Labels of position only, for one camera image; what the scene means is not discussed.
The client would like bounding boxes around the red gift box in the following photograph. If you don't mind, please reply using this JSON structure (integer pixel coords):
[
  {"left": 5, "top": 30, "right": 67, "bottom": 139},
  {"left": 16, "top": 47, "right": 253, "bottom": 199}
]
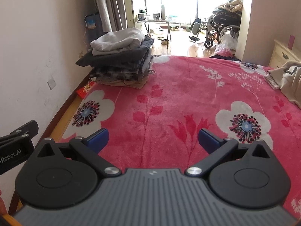
[{"left": 77, "top": 81, "right": 95, "bottom": 98}]

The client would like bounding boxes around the pink floral blanket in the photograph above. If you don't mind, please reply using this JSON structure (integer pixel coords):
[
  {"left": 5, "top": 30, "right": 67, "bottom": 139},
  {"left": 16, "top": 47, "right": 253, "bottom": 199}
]
[{"left": 62, "top": 55, "right": 301, "bottom": 215}]

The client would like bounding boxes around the white wall switch plate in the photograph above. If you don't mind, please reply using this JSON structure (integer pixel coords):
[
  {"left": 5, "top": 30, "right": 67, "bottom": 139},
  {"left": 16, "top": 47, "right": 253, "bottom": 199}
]
[{"left": 47, "top": 76, "right": 57, "bottom": 90}]

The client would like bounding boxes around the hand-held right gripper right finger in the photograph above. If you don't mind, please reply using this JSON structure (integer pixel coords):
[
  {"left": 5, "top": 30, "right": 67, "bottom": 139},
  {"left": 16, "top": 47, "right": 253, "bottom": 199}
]
[{"left": 185, "top": 128, "right": 271, "bottom": 177}]

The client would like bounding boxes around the grey curtain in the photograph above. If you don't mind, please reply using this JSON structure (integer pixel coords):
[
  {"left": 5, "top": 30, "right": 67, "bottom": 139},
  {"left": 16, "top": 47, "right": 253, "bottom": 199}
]
[{"left": 90, "top": 0, "right": 128, "bottom": 32}]

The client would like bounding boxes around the clear plastic bag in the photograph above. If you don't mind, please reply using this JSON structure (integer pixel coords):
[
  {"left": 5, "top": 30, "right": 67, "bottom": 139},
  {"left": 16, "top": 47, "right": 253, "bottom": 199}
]
[{"left": 215, "top": 34, "right": 239, "bottom": 54}]

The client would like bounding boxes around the cream nightstand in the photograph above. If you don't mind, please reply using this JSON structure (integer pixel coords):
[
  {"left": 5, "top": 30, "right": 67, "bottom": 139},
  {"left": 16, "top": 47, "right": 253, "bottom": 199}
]
[{"left": 268, "top": 40, "right": 301, "bottom": 69}]

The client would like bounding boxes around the folding table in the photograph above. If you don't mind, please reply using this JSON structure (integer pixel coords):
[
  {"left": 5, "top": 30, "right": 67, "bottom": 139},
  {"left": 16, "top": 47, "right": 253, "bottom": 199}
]
[{"left": 136, "top": 19, "right": 178, "bottom": 49}]

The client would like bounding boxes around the white shirt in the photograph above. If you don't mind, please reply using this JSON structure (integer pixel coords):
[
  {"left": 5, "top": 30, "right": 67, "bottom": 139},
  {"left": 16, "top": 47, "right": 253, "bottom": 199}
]
[{"left": 90, "top": 28, "right": 145, "bottom": 57}]

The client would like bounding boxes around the beige jacket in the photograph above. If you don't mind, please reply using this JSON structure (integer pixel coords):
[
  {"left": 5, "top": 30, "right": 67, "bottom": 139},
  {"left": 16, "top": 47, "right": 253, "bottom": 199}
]
[{"left": 268, "top": 61, "right": 301, "bottom": 110}]

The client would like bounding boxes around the stack of folded clothes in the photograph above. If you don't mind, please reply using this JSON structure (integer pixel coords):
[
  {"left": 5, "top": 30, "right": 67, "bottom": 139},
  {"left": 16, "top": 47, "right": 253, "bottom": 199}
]
[{"left": 76, "top": 35, "right": 156, "bottom": 90}]

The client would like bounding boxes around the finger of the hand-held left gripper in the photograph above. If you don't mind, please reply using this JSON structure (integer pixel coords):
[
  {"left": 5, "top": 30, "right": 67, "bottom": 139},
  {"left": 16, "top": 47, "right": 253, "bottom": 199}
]
[
  {"left": 0, "top": 131, "right": 30, "bottom": 145},
  {"left": 9, "top": 120, "right": 39, "bottom": 138}
]

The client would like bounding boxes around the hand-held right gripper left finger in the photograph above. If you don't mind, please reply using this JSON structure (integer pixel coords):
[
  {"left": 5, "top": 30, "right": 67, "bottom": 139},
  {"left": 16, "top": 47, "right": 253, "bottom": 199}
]
[{"left": 35, "top": 128, "right": 122, "bottom": 177}]

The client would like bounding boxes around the checkered cloth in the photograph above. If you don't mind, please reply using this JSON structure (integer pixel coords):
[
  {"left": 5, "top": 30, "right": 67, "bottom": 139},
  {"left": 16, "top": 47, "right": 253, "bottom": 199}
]
[{"left": 264, "top": 74, "right": 280, "bottom": 90}]

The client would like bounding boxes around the wheelchair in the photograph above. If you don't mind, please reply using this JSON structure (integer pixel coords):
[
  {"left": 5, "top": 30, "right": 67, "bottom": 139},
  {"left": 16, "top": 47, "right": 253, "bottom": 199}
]
[{"left": 189, "top": 0, "right": 243, "bottom": 49}]

